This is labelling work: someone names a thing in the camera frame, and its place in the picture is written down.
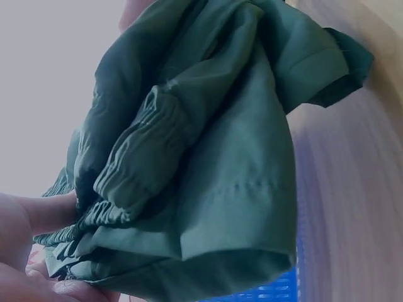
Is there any person's left hand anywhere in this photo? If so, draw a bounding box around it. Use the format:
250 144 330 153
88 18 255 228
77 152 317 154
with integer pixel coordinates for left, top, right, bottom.
0 191 95 302

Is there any green fabric garment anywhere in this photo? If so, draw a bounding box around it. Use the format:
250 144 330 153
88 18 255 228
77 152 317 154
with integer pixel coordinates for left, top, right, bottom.
33 0 375 302

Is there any blue slotted plastic basket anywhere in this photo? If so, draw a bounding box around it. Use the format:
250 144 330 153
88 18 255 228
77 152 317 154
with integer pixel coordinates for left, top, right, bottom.
217 176 311 302

